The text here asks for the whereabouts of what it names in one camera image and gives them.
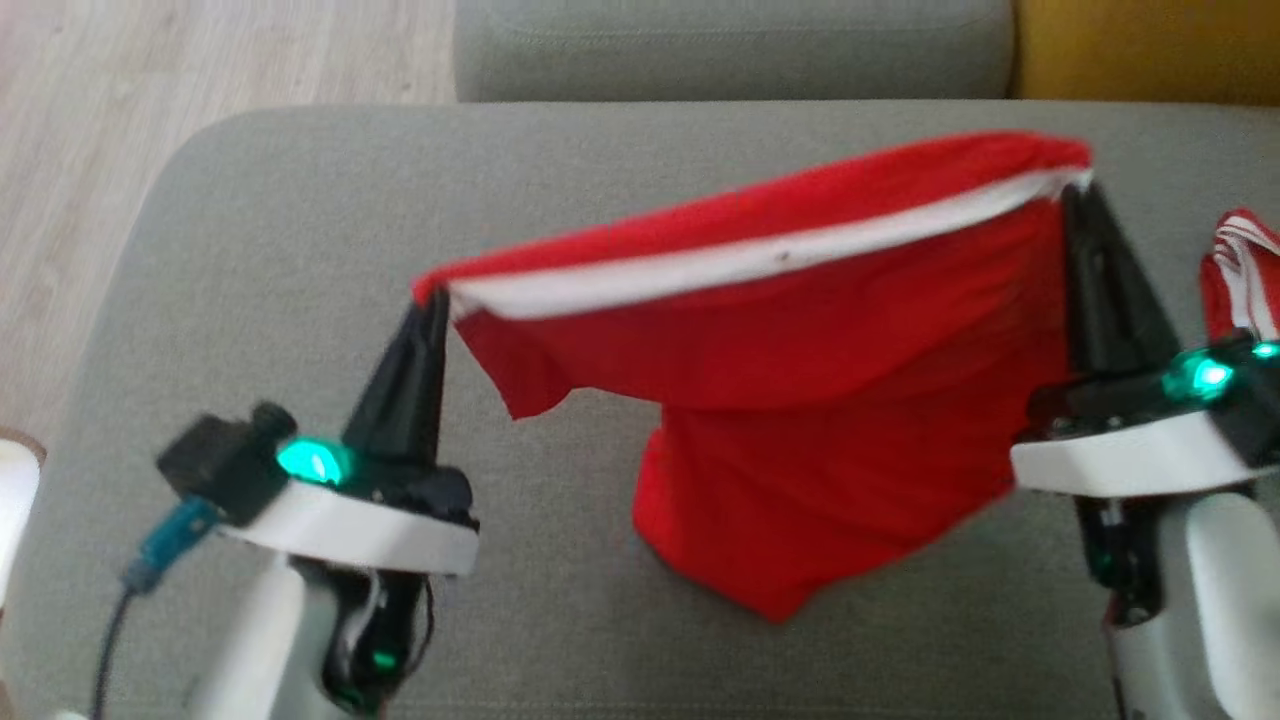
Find red white-trimmed basketball jersey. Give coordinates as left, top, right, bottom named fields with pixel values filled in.
left=1199, top=208, right=1280, bottom=342

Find left camera cable teal plug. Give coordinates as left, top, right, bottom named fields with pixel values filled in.
left=90, top=496, right=220, bottom=720

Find grey sofa seat cushion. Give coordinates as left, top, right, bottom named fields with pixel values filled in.
left=453, top=0, right=1017, bottom=105

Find large yellow sofa backrest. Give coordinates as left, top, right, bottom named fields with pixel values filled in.
left=1010, top=0, right=1280, bottom=110

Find red shorts with number 23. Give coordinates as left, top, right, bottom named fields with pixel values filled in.
left=413, top=130, right=1094, bottom=624

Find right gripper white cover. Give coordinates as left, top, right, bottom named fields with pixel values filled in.
left=1010, top=183, right=1253, bottom=627

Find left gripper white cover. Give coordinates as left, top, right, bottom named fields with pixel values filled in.
left=220, top=291, right=482, bottom=713

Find white round object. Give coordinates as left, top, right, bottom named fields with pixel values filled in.
left=0, top=430, right=47, bottom=607

